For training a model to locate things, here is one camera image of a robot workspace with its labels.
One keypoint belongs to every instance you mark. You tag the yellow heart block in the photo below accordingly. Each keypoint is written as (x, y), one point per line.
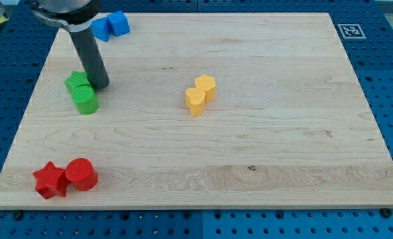
(195, 100)

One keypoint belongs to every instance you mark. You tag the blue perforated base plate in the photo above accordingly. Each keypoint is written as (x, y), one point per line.
(24, 46)

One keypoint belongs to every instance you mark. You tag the yellow hexagon block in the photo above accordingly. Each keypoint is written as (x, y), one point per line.
(208, 85)

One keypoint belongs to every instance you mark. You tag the green star block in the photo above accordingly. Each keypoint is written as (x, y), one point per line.
(75, 80)

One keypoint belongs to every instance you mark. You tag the fiducial marker tag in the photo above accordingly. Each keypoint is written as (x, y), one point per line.
(351, 31)

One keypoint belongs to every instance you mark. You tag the green cylinder block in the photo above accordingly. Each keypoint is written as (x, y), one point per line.
(85, 100)

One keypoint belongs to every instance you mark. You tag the blue angular block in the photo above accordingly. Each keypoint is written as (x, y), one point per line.
(101, 29)

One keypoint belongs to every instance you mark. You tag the red cylinder block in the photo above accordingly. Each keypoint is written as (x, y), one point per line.
(81, 173)

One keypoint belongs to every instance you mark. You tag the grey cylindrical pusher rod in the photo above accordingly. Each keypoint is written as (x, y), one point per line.
(90, 57)

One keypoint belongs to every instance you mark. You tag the red star block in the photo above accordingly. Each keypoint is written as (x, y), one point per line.
(51, 181)

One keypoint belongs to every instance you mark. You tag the wooden board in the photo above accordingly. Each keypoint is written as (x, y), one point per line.
(289, 127)

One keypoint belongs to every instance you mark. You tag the blue cube block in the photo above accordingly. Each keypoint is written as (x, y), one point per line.
(118, 23)

